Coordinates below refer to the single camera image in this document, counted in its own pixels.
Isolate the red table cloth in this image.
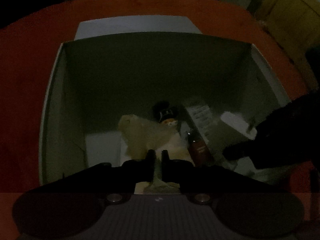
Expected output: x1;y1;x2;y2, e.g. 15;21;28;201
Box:
1;0;307;239

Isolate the white flat board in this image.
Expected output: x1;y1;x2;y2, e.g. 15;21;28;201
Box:
74;15;201;40

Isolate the wooden cabinet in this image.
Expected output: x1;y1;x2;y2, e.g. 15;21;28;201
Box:
255;0;319;62

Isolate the white power adapter plug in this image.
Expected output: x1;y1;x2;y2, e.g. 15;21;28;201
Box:
220;112;257;140

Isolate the open cardboard box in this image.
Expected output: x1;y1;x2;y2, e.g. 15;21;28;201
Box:
40;32;289;185

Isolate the brown lip balm tube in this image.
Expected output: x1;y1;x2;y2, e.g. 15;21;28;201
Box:
187;130;212;166

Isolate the dark bee plush toy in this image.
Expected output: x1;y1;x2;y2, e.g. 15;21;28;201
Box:
150;100;185;133

